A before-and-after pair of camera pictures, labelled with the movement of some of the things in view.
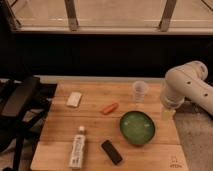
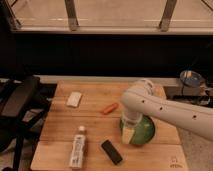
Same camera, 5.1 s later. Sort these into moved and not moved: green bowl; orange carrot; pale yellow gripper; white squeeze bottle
Moved: pale yellow gripper
Not moved: green bowl; white squeeze bottle; orange carrot
